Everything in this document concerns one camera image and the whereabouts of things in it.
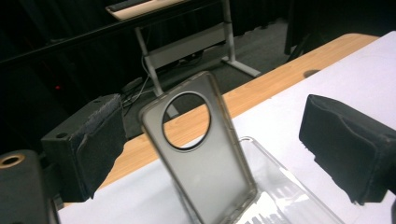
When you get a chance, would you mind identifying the wooden table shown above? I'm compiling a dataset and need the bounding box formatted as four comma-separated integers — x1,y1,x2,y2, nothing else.
63,33,380,208

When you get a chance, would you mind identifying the translucent grey phone case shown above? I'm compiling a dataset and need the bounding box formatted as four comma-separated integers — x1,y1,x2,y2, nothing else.
138,70,259,224

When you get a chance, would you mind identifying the bundle of floor cables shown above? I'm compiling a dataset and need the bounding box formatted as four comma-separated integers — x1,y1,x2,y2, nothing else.
120,55,163,108

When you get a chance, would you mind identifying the light wooden desk top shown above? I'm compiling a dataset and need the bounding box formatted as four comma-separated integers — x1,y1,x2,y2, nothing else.
105,0,191,21

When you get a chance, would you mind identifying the white table sheet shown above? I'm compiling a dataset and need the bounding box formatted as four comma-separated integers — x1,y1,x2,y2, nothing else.
57,30,396,224

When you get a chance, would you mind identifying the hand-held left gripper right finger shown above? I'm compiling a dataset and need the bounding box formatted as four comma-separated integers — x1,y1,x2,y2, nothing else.
298,93,396,206

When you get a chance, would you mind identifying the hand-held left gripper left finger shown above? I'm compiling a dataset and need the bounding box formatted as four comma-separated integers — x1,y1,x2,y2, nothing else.
40,92,127,203

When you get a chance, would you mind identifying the clear plastic packaging tray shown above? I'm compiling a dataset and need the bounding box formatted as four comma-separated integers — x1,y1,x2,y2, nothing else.
174,135,346,224

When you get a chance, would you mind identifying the white metal desk frame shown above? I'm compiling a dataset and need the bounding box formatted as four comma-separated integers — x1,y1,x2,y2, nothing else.
134,0,262,98

